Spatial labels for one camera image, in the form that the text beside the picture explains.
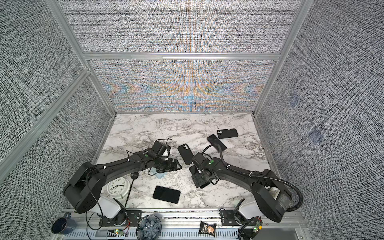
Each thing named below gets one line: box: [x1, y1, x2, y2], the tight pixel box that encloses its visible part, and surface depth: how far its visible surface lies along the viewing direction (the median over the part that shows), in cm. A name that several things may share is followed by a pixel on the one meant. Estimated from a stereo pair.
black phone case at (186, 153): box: [177, 143, 194, 166], surface depth 100 cm
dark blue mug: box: [51, 212, 77, 235], surface depth 71 cm
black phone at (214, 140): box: [206, 134, 227, 152], surface depth 105 cm
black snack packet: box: [198, 220, 217, 238], surface depth 71 cm
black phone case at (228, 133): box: [217, 128, 239, 139], surface depth 109 cm
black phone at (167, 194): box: [152, 185, 181, 204], surface depth 83 cm
